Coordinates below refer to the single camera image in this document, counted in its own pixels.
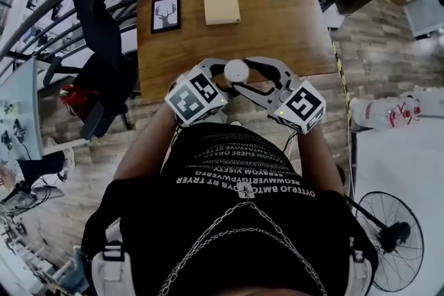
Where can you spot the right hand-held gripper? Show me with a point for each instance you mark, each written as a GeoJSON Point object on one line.
{"type": "Point", "coordinates": [305, 107]}

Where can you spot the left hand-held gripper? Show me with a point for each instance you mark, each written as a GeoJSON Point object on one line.
{"type": "Point", "coordinates": [189, 102]}

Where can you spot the person's left forearm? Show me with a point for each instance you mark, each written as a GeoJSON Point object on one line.
{"type": "Point", "coordinates": [142, 149]}

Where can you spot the person's right forearm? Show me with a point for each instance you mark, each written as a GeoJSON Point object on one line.
{"type": "Point", "coordinates": [320, 163]}

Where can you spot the person's white shoe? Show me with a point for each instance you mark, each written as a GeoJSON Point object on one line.
{"type": "Point", "coordinates": [235, 123]}

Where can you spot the beige notebook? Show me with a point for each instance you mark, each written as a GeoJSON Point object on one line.
{"type": "Point", "coordinates": [222, 3]}

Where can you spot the framed deer picture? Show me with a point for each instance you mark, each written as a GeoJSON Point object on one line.
{"type": "Point", "coordinates": [166, 14]}

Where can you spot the plastic pack of water bottles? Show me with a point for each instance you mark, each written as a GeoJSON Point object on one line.
{"type": "Point", "coordinates": [378, 112]}

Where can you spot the black office chair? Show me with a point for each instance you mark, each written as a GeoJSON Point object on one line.
{"type": "Point", "coordinates": [100, 45]}

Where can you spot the red bag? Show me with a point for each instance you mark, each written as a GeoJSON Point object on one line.
{"type": "Point", "coordinates": [78, 98]}

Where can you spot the black printed t-shirt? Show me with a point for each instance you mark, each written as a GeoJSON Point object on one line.
{"type": "Point", "coordinates": [225, 246]}

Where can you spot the black standing fan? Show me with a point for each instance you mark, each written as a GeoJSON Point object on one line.
{"type": "Point", "coordinates": [393, 235]}

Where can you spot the glass-topped white desk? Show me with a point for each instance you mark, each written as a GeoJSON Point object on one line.
{"type": "Point", "coordinates": [21, 107]}

